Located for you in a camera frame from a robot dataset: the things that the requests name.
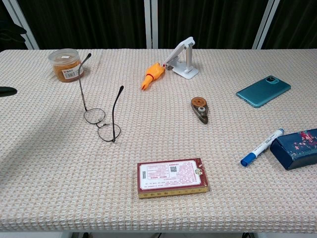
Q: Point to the dark green curtain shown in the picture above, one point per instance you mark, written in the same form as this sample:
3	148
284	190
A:
86	22

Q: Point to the teal smartphone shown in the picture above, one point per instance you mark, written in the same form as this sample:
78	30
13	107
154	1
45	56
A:
262	91

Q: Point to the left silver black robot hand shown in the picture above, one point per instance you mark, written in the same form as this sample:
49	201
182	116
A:
7	91

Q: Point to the orange rubber chicken toy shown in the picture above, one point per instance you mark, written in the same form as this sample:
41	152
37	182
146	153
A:
154	72

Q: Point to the dark blue floral box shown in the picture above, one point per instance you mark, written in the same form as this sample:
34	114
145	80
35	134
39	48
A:
294	151

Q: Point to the white slanted frame post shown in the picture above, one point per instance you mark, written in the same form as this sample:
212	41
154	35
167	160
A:
21	23
266	24

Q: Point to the brown correction tape dispenser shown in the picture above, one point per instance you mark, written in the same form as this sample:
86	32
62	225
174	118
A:
198	103

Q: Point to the blue white marker pen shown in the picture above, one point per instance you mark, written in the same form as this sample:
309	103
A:
260	148

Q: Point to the white upright frame post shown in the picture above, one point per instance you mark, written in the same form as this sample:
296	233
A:
151	24

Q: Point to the clear jar of rubber bands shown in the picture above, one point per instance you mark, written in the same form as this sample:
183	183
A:
66	70

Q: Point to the beige waffle tablecloth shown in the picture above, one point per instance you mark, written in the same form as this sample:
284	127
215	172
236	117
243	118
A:
158	213

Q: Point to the red playing card box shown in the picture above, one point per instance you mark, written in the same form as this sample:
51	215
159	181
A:
173	176

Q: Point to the white folding phone stand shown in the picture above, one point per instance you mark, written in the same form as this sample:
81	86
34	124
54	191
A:
188	69

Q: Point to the thin black eyeglasses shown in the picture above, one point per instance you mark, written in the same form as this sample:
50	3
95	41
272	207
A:
120	89

